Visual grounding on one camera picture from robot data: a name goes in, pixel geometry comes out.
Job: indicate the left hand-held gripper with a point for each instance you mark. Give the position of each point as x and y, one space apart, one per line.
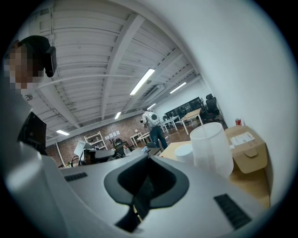
81 148

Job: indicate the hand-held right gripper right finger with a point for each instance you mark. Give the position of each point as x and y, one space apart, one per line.
198 204

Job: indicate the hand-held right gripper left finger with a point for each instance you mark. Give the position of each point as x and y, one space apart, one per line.
93 186

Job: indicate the white shelf unit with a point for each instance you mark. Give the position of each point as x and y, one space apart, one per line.
96 140

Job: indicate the dark curved table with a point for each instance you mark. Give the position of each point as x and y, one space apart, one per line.
139 153

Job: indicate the small white table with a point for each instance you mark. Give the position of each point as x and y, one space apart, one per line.
135 134

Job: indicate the long ceiling light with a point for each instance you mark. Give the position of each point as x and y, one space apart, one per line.
62 132
117 115
142 81
178 87
151 106

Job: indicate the round white table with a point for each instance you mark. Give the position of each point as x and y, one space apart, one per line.
144 136

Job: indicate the dark padded chair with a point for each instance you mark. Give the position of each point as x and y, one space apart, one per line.
151 145

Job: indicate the white electric kettle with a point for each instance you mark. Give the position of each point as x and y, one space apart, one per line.
184 154

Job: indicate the cardboard box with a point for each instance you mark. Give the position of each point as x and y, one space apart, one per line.
246 151

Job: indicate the person's black shirt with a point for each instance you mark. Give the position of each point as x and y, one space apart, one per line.
32 132

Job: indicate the ceiling air conditioner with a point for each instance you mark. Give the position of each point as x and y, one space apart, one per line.
154 91

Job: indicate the black display panel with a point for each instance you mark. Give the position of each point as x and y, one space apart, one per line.
182 108

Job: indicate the wooden desk with white legs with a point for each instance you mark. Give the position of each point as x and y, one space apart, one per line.
192 113

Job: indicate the red drink can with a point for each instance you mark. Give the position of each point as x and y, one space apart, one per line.
238 121

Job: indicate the grey ceiling fixture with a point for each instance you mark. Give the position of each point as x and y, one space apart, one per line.
28 97

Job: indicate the black office chair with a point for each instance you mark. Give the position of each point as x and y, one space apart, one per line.
211 107

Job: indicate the person's head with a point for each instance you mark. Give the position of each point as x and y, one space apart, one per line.
22 67

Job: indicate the black head-worn camera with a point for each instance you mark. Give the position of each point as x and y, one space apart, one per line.
50 61

